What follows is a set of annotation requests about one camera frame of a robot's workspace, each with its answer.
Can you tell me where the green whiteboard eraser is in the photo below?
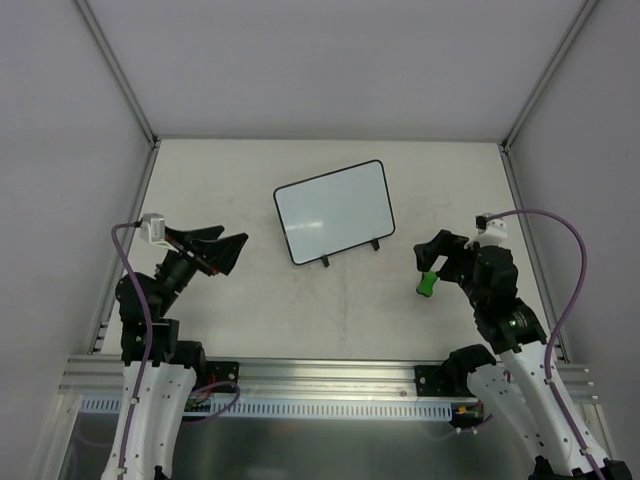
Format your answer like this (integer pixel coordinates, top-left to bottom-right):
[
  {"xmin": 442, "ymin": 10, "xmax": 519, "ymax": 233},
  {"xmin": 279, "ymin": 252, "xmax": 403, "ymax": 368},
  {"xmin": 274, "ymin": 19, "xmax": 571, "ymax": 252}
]
[{"xmin": 416, "ymin": 271, "xmax": 439, "ymax": 298}]

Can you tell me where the small black-framed whiteboard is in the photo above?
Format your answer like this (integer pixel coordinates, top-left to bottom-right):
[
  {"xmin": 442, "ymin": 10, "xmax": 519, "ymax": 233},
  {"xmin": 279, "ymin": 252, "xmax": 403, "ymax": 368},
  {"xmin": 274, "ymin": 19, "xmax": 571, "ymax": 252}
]
[{"xmin": 273, "ymin": 159, "xmax": 396, "ymax": 266}]

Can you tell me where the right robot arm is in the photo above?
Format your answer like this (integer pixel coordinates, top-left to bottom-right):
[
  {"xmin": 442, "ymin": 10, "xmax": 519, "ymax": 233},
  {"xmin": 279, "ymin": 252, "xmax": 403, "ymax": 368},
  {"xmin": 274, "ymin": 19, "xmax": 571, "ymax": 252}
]
[{"xmin": 413, "ymin": 230, "xmax": 632, "ymax": 479}]

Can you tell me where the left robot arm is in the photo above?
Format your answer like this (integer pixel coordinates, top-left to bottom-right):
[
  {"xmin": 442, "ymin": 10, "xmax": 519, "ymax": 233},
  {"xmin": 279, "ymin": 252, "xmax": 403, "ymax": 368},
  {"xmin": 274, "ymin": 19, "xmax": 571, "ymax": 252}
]
[{"xmin": 102, "ymin": 214, "xmax": 249, "ymax": 479}]

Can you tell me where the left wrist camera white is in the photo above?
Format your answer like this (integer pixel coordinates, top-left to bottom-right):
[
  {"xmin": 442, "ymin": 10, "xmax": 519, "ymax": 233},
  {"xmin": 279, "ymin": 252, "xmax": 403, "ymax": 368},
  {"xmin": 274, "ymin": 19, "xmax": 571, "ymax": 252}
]
[{"xmin": 139, "ymin": 213, "xmax": 173, "ymax": 250}]

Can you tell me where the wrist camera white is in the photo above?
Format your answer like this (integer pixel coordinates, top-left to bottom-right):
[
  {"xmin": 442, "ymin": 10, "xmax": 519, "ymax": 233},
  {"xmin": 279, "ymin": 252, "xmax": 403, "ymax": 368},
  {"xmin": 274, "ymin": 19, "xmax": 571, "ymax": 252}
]
[
  {"xmin": 139, "ymin": 213, "xmax": 173, "ymax": 250},
  {"xmin": 464, "ymin": 214, "xmax": 508, "ymax": 249}
]

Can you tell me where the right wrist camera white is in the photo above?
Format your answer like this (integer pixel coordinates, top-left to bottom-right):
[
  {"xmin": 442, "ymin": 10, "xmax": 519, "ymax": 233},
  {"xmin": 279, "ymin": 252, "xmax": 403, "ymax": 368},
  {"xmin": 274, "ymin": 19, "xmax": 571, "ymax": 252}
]
[{"xmin": 464, "ymin": 214, "xmax": 508, "ymax": 249}]

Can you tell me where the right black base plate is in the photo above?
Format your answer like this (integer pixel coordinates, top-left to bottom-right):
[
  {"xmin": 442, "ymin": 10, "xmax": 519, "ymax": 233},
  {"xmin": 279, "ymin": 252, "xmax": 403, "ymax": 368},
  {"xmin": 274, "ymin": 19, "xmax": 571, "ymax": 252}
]
[{"xmin": 414, "ymin": 364, "xmax": 471, "ymax": 398}]

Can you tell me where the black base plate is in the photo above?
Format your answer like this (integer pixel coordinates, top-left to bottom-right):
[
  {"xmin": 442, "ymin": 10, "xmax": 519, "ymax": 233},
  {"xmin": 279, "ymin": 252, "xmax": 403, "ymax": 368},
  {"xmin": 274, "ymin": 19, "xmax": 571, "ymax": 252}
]
[
  {"xmin": 204, "ymin": 360, "xmax": 240, "ymax": 395},
  {"xmin": 414, "ymin": 364, "xmax": 471, "ymax": 398}
]

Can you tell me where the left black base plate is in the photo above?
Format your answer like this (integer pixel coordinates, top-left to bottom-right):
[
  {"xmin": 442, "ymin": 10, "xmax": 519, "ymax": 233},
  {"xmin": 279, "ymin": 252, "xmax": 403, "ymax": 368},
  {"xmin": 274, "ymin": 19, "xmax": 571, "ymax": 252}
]
[{"xmin": 204, "ymin": 360, "xmax": 240, "ymax": 395}]

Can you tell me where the aluminium front rail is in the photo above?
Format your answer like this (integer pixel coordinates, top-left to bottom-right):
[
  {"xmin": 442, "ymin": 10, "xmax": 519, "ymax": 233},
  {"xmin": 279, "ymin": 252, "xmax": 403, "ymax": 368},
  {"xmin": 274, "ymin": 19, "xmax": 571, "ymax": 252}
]
[{"xmin": 58, "ymin": 353, "xmax": 600, "ymax": 401}]

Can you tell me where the white slotted cable duct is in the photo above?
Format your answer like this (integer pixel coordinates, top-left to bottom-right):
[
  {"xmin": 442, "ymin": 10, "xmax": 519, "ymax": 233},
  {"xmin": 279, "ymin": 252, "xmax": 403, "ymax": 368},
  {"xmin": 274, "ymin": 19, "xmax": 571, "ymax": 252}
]
[{"xmin": 79, "ymin": 395, "xmax": 454, "ymax": 422}]

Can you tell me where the right aluminium frame post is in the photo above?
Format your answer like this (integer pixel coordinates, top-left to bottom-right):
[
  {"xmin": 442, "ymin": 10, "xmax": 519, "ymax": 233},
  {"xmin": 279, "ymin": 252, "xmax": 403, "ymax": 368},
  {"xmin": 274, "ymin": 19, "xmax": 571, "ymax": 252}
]
[{"xmin": 500, "ymin": 0, "xmax": 601, "ymax": 149}]

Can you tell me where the aluminium frame post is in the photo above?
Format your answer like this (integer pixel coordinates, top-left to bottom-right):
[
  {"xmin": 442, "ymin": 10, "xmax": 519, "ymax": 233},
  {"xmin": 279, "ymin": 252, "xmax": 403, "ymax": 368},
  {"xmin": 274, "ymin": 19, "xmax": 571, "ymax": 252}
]
[
  {"xmin": 500, "ymin": 0, "xmax": 601, "ymax": 149},
  {"xmin": 71, "ymin": 0, "xmax": 158, "ymax": 146}
]

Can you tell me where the left aluminium frame post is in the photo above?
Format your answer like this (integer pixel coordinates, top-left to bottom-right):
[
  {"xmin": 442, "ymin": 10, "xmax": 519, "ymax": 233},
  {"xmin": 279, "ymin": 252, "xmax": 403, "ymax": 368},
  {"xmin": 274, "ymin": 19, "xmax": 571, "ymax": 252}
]
[{"xmin": 71, "ymin": 0, "xmax": 158, "ymax": 146}]

